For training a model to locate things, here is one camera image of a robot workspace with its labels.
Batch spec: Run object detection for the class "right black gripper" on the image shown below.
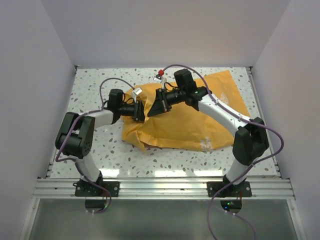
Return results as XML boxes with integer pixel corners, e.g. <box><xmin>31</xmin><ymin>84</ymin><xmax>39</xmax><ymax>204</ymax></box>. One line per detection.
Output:
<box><xmin>148</xmin><ymin>87</ymin><xmax>186</xmax><ymax>117</ymax></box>

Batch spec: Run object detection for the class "orange pillowcase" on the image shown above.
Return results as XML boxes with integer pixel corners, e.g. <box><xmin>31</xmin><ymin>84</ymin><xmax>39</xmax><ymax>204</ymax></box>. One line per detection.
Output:
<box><xmin>121</xmin><ymin>70</ymin><xmax>249</xmax><ymax>152</ymax></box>

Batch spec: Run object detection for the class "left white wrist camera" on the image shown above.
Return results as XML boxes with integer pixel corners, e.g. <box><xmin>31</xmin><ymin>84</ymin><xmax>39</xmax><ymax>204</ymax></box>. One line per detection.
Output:
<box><xmin>131</xmin><ymin>87</ymin><xmax>142</xmax><ymax>102</ymax></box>

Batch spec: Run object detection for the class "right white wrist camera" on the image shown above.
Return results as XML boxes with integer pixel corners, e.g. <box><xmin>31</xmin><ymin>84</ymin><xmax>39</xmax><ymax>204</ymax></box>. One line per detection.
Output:
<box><xmin>153</xmin><ymin>69</ymin><xmax>167</xmax><ymax>89</ymax></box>

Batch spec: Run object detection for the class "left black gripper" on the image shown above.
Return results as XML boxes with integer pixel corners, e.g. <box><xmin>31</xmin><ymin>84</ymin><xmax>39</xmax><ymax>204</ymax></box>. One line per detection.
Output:
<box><xmin>117</xmin><ymin>99</ymin><xmax>154</xmax><ymax>122</ymax></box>

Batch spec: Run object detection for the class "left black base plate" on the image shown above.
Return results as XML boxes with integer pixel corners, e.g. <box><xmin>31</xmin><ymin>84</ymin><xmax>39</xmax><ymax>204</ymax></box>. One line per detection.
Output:
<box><xmin>72</xmin><ymin>180</ymin><xmax>120</xmax><ymax>198</ymax></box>

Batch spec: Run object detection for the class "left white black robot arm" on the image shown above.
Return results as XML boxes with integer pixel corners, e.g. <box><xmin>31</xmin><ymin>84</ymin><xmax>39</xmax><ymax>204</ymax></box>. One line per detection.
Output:
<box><xmin>55</xmin><ymin>87</ymin><xmax>145</xmax><ymax>197</ymax></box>

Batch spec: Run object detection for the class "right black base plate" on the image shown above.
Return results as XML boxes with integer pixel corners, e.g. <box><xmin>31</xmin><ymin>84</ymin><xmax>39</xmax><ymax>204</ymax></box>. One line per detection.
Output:
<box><xmin>206</xmin><ymin>181</ymin><xmax>253</xmax><ymax>198</ymax></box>

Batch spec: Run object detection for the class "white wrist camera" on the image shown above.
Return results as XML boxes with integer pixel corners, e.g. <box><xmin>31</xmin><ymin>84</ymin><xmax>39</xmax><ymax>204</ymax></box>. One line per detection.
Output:
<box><xmin>153</xmin><ymin>69</ymin><xmax>167</xmax><ymax>89</ymax></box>
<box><xmin>131</xmin><ymin>87</ymin><xmax>142</xmax><ymax>102</ymax></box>

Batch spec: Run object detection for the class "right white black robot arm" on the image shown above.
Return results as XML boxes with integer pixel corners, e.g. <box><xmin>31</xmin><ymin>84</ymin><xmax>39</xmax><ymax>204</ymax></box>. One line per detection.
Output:
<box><xmin>147</xmin><ymin>68</ymin><xmax>269</xmax><ymax>197</ymax></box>

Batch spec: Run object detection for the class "aluminium mounting rail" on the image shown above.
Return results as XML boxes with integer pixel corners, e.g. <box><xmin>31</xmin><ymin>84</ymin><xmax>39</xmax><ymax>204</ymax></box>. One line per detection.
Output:
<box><xmin>32</xmin><ymin>177</ymin><xmax>295</xmax><ymax>200</ymax></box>

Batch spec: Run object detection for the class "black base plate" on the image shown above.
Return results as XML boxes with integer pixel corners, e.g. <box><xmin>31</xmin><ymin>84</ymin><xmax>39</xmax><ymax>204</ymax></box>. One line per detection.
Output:
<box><xmin>206</xmin><ymin>181</ymin><xmax>253</xmax><ymax>198</ymax></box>
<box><xmin>72</xmin><ymin>180</ymin><xmax>120</xmax><ymax>198</ymax></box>

